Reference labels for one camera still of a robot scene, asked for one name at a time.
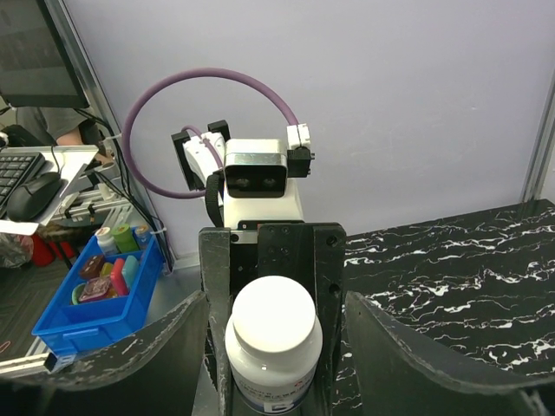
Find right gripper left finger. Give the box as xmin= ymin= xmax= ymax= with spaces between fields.
xmin=1 ymin=291 xmax=208 ymax=415

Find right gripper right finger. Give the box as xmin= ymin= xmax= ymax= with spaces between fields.
xmin=345 ymin=291 xmax=554 ymax=415

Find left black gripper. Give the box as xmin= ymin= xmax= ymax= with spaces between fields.
xmin=199 ymin=223 xmax=346 ymax=415

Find white pill bottle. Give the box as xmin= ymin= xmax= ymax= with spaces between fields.
xmin=225 ymin=276 xmax=323 ymax=415

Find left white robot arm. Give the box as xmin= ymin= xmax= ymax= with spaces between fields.
xmin=172 ymin=120 xmax=346 ymax=415

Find blue plastic storage bin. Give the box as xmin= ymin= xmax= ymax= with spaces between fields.
xmin=31 ymin=237 xmax=165 ymax=356

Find black computer mouse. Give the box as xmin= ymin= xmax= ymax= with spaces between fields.
xmin=6 ymin=172 xmax=63 ymax=222

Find black keyboard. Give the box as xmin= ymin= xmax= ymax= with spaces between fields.
xmin=0 ymin=151 xmax=46 ymax=217

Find black computer monitor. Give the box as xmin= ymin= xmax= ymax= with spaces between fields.
xmin=1 ymin=0 xmax=88 ymax=108

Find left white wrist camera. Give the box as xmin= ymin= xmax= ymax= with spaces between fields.
xmin=223 ymin=124 xmax=314 ymax=230

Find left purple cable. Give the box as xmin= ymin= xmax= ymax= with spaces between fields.
xmin=121 ymin=67 xmax=300 ymax=199

